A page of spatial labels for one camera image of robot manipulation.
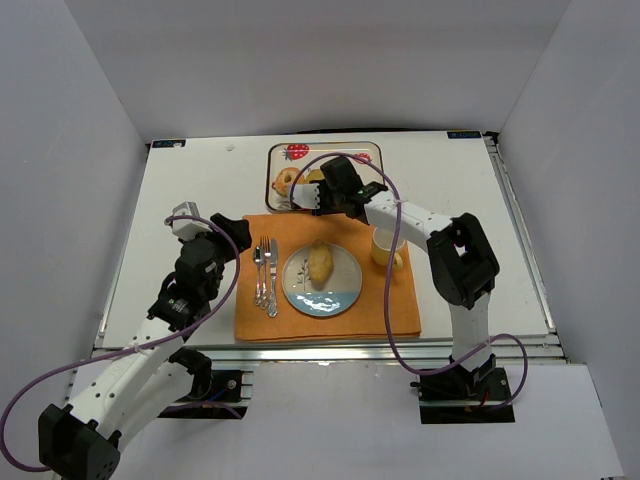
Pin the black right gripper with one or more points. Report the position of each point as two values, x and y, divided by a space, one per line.
331 195

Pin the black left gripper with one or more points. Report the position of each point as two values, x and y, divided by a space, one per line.
232 230

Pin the bagel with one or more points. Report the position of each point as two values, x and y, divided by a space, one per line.
284 178

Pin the oblong golden bread roll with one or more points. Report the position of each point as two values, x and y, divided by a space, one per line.
320 263

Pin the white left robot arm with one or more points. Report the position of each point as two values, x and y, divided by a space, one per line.
85 438

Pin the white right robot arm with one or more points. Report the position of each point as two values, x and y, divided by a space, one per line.
462 262

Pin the brown bread slice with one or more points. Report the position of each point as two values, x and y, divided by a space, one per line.
314 175

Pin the silver fork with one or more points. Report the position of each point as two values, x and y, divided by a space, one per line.
265 259

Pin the silver spoon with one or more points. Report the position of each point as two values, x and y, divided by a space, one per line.
258 261

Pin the strawberry print white tray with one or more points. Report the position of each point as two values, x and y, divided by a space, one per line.
298 155

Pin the yellow mug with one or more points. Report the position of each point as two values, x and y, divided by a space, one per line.
381 248

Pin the orange placemat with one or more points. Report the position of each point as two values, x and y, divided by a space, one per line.
380 291

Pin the white and blue plate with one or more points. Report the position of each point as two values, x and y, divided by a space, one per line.
340 291

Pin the silver knife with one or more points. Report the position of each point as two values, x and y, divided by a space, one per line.
272 308

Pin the left blue table label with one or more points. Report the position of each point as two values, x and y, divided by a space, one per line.
168 143

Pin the blue table label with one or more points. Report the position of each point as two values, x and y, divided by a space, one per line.
464 134
168 143

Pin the right blue table label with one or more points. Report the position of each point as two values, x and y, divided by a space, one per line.
464 134

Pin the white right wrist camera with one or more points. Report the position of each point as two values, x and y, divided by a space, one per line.
305 196

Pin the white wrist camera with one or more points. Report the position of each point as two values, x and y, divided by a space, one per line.
305 196
182 222

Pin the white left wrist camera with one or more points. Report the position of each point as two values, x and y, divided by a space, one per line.
182 222

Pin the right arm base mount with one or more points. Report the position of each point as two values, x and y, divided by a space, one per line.
445 400

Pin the aluminium table frame rail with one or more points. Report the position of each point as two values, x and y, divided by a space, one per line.
222 348

